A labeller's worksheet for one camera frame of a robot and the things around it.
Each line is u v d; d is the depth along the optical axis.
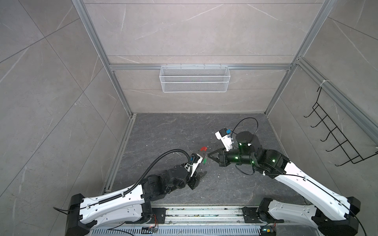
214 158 0.61
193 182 0.58
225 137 0.58
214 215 0.75
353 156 0.60
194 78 1.01
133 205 0.60
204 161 0.65
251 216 0.73
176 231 0.70
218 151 0.59
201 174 0.59
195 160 0.55
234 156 0.54
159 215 0.73
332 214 0.39
